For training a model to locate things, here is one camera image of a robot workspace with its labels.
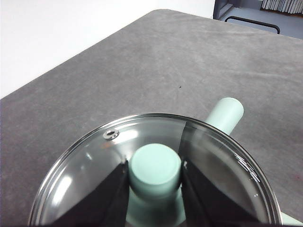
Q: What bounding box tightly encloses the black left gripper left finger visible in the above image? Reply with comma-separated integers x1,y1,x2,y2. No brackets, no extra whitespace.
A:
51,158,130,227

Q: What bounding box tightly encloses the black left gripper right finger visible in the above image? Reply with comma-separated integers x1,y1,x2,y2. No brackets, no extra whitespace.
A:
180,160,263,227

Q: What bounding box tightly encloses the glass lid with green knob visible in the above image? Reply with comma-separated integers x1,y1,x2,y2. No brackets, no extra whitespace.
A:
27,113,284,227

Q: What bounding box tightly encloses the green breakfast machine base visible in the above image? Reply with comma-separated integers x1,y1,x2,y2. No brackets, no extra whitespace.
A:
280,210,303,227

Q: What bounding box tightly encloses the grey slatted blind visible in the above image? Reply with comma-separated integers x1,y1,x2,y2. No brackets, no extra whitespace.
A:
260,0,303,14

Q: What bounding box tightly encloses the green steamer pot with handle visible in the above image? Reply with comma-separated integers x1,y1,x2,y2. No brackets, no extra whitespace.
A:
205,97,244,134

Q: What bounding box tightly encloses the black metal tube frame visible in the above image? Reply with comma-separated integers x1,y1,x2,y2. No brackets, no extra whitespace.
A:
224,16,281,35

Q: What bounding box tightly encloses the dark grey door frame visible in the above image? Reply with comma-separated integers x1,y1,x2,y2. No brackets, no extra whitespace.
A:
212,0,235,21

